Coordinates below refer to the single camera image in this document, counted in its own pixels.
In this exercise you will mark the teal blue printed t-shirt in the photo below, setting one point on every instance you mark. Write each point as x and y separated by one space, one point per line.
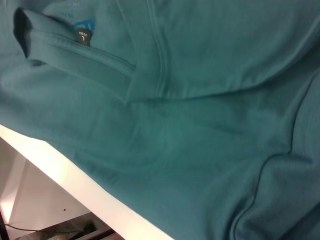
187 100

